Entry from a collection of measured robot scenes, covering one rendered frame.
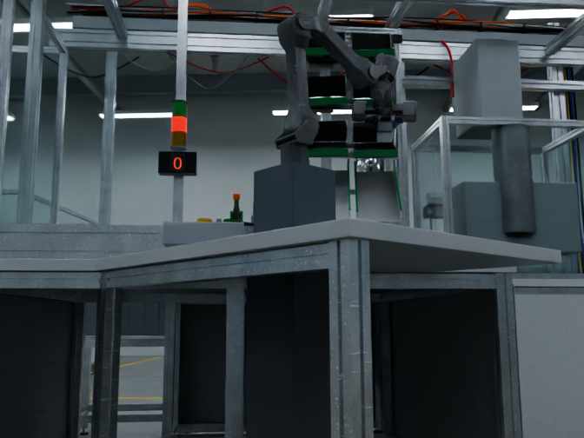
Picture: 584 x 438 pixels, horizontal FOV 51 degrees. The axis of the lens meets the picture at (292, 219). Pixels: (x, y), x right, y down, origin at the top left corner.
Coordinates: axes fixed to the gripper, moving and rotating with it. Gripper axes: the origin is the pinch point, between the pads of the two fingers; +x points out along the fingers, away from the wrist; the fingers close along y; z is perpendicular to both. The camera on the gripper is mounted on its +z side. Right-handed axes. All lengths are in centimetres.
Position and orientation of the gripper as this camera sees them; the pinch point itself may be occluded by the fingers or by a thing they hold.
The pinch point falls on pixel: (386, 121)
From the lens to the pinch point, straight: 188.7
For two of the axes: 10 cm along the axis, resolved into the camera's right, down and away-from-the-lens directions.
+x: 2.3, 4.3, 8.7
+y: -9.6, -0.6, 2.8
